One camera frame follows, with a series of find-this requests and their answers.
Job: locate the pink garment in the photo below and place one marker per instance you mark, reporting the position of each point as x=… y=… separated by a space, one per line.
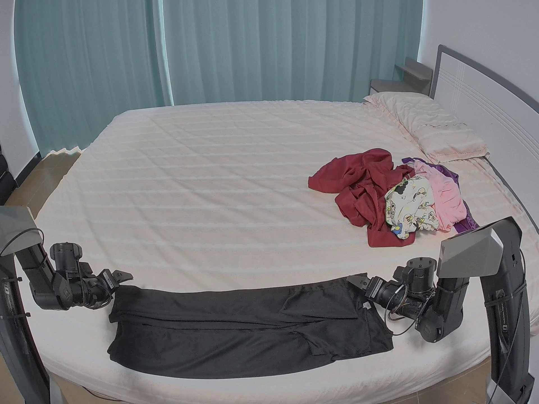
x=446 y=200

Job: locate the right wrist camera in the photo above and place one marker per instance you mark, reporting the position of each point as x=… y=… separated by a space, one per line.
x=402 y=275

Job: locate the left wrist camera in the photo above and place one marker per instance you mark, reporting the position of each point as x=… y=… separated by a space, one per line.
x=86 y=269

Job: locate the bed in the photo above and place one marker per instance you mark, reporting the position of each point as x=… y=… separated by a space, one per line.
x=210 y=162

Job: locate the grey bedside table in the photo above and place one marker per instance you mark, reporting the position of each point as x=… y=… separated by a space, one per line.
x=400 y=86

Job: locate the red garment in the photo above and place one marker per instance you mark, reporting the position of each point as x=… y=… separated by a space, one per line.
x=358 y=175

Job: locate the cream pillow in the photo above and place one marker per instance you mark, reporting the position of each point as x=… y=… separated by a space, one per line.
x=433 y=128

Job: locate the black trousers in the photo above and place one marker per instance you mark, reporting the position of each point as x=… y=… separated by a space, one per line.
x=231 y=330

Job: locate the purple satin garment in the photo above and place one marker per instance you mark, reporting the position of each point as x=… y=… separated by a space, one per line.
x=469 y=221

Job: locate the blue-green curtain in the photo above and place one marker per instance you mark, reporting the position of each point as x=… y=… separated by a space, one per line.
x=294 y=36
x=84 y=57

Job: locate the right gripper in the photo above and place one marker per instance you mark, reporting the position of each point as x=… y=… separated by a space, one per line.
x=381 y=291

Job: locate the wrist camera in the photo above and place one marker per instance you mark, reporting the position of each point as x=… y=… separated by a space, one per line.
x=402 y=275
x=86 y=269

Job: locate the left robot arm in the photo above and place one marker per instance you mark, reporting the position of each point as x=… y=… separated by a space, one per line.
x=42 y=276

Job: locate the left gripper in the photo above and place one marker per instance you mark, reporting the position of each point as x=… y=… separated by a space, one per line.
x=108 y=283

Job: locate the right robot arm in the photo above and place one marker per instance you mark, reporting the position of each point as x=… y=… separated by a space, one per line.
x=463 y=251

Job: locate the white printed pyjama top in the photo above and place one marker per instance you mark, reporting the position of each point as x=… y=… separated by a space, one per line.
x=408 y=208

